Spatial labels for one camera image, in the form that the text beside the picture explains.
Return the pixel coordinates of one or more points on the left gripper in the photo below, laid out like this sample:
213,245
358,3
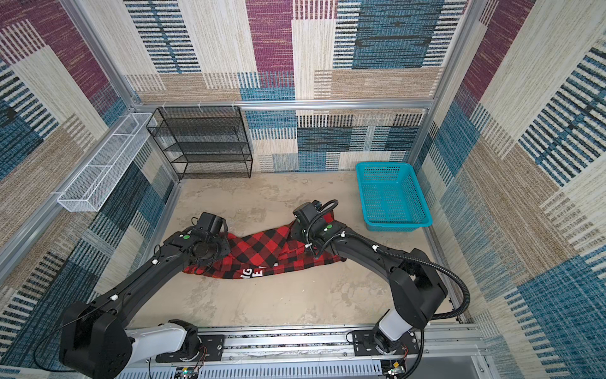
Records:
226,251

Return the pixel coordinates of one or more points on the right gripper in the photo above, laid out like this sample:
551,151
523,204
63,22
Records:
295,233

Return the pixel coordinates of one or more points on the red black plaid shirt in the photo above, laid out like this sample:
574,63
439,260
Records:
266,253

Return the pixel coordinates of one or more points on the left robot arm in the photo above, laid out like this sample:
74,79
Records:
94,340

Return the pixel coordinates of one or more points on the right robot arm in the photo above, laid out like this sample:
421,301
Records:
417,290

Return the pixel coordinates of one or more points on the teal plastic basket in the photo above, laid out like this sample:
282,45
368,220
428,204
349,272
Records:
391,197

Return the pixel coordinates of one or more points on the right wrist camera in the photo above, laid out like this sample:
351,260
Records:
307,211

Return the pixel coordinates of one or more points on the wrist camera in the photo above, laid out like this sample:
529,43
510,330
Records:
307,211
209,226

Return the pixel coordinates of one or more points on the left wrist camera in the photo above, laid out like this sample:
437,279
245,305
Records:
209,226

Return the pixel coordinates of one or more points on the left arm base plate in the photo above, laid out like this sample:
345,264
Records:
208,348

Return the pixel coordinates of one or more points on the black wire shelf rack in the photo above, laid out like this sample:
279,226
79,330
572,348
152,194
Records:
203,142

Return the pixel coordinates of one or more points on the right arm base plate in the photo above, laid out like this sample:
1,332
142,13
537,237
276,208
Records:
367,342

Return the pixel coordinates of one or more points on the white wire mesh tray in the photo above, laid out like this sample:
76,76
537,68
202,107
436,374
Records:
95,182

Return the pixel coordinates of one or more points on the aluminium mounting rail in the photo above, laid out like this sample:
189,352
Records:
321,351

